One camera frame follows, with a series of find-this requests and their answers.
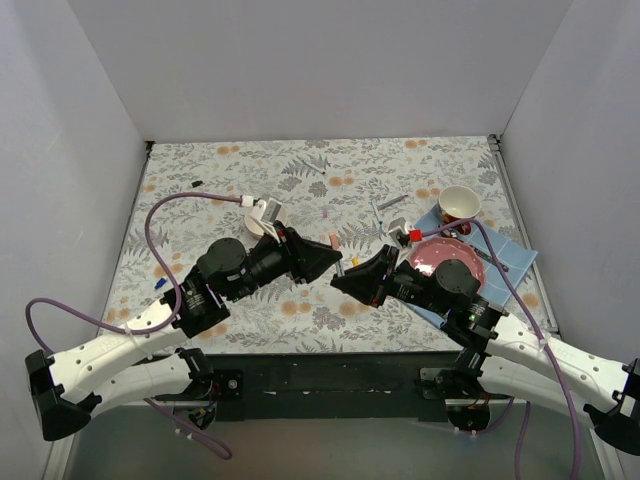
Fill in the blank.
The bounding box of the cream bowl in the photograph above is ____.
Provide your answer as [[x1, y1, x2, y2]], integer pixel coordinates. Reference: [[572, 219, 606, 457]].
[[244, 208, 288, 239]]

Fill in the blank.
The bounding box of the blue pen cap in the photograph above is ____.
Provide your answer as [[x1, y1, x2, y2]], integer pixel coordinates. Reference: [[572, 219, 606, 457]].
[[154, 278, 167, 290]]

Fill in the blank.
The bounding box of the pink dotted plate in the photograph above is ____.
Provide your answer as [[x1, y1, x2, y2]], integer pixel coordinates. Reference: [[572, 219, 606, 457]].
[[408, 237, 486, 291]]

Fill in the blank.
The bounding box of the blue checked cloth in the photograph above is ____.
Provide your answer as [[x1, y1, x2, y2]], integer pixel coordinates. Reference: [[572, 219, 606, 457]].
[[387, 217, 537, 307]]

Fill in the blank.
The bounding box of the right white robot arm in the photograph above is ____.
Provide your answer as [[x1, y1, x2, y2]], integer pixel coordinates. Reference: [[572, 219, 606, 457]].
[[331, 246, 639, 455]]

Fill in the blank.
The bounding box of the red and white cup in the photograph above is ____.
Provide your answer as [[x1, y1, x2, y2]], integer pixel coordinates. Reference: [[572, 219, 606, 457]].
[[437, 185, 481, 225]]

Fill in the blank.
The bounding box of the black spoon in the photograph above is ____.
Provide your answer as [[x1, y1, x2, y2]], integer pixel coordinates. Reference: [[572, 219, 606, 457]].
[[440, 224, 468, 241]]

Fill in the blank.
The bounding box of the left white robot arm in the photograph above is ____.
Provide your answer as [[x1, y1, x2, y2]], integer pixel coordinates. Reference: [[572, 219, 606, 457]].
[[25, 225, 342, 441]]

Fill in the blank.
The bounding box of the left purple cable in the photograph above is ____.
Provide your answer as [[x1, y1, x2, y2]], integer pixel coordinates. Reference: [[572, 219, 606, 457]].
[[25, 192, 254, 359]]

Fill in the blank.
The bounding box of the floral tablecloth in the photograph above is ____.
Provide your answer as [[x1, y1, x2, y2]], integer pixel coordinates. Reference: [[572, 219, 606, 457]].
[[104, 137, 520, 354]]

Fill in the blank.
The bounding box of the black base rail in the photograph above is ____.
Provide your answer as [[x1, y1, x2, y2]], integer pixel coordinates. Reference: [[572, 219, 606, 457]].
[[167, 350, 497, 431]]

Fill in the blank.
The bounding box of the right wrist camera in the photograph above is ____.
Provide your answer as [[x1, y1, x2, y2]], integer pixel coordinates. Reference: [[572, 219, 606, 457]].
[[387, 217, 423, 250]]

